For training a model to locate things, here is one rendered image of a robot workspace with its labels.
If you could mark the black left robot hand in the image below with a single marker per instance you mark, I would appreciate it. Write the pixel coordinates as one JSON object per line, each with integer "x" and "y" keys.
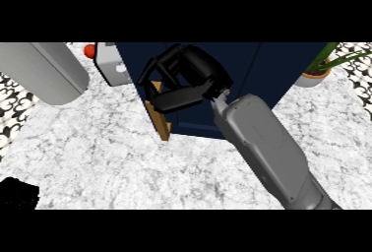
{"x": 17, "y": 195}

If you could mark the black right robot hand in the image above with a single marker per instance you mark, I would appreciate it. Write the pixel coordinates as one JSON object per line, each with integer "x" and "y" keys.
{"x": 194, "y": 65}

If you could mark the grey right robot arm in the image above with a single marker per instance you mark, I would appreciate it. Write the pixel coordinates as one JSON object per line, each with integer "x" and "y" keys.
{"x": 263, "y": 144}

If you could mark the dark navy cabinet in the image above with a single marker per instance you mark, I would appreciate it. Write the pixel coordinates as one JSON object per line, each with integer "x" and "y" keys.
{"x": 277, "y": 65}

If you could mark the navy cabinet door wooden edge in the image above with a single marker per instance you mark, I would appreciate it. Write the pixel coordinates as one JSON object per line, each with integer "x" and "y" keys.
{"x": 163, "y": 126}

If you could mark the small grey box appliance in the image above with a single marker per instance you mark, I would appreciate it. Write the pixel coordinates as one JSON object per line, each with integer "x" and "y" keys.
{"x": 111, "y": 67}

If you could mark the red round knob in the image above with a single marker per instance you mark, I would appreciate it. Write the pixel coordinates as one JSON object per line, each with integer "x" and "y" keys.
{"x": 89, "y": 51}

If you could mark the potted green plant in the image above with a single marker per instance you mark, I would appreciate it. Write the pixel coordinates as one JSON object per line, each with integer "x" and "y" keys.
{"x": 314, "y": 75}

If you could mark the grey rounded appliance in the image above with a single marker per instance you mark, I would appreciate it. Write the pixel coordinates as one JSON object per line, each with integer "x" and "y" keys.
{"x": 44, "y": 70}

